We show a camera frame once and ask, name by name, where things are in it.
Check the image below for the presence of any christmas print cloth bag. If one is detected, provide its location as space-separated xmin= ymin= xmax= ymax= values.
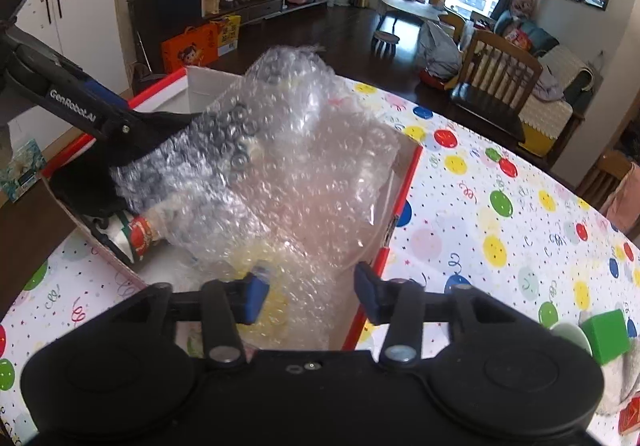
xmin=82 ymin=213 xmax=162 ymax=265

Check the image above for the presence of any grey bag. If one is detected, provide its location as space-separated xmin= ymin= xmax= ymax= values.
xmin=417 ymin=20 xmax=464 ymax=82

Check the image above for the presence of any clear bubble wrap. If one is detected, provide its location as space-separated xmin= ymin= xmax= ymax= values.
xmin=109 ymin=44 xmax=402 ymax=353

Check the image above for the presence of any round coffee table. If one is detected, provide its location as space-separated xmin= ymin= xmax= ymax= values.
xmin=379 ymin=0 xmax=449 ymax=22

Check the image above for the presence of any orange gift box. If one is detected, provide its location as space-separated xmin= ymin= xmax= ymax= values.
xmin=159 ymin=22 xmax=221 ymax=75

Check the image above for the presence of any green sponge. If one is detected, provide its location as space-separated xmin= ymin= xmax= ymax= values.
xmin=579 ymin=309 xmax=632 ymax=366

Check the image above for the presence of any red cardboard box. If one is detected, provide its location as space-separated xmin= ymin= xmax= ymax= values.
xmin=40 ymin=65 xmax=425 ymax=353

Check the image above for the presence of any pink cloth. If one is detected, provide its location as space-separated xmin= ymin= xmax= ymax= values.
xmin=604 ymin=175 xmax=640 ymax=235

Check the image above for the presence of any black cabinet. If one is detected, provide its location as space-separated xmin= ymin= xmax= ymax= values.
xmin=127 ymin=0 xmax=207 ymax=77

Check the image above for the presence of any tissue pack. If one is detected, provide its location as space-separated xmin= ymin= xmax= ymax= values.
xmin=0 ymin=139 xmax=44 ymax=203

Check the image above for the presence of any white cabinet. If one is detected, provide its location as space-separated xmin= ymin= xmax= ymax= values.
xmin=9 ymin=0 xmax=132 ymax=147

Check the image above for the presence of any grey clothes pile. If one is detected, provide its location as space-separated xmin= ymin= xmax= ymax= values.
xmin=531 ymin=70 xmax=567 ymax=102

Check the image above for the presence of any light green ceramic mug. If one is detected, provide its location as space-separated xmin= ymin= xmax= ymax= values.
xmin=549 ymin=322 xmax=594 ymax=358

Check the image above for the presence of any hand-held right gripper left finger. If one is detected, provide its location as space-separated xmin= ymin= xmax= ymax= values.
xmin=115 ymin=272 xmax=271 ymax=370

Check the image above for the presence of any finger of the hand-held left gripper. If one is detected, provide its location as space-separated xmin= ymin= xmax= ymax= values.
xmin=47 ymin=56 xmax=133 ymax=113
xmin=99 ymin=110 xmax=202 ymax=173

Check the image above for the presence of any black face mask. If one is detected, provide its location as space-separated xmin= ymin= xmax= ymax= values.
xmin=49 ymin=146 xmax=167 ymax=221

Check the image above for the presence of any small round stool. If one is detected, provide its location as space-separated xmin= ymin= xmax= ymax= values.
xmin=370 ymin=30 xmax=402 ymax=55

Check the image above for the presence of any yellow printed box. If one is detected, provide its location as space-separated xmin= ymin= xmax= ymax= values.
xmin=209 ymin=14 xmax=243 ymax=55

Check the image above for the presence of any wooden chair with pink cloth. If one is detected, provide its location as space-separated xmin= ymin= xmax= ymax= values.
xmin=574 ymin=150 xmax=640 ymax=237

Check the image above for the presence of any wooden slat-back chair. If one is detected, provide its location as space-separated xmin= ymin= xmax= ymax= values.
xmin=449 ymin=28 xmax=544 ymax=143

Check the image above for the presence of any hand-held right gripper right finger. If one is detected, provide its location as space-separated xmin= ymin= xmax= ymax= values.
xmin=353 ymin=262 xmax=506 ymax=368

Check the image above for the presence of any yellow sponge cloth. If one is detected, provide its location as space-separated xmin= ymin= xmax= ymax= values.
xmin=224 ymin=246 xmax=302 ymax=327

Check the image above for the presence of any sofa with cream cover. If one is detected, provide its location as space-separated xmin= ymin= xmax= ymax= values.
xmin=492 ymin=8 xmax=597 ymax=157

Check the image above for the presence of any low dark tv cabinet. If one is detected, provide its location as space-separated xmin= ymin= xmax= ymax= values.
xmin=202 ymin=0 xmax=337 ymax=25

